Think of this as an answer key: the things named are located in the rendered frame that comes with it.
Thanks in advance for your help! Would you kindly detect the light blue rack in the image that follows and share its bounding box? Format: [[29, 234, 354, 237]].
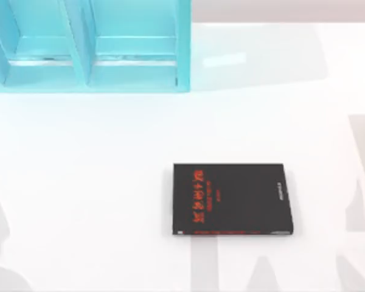
[[0, 0, 193, 94]]

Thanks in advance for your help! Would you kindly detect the black book with red lettering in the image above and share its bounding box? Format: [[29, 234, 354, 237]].
[[172, 162, 294, 237]]

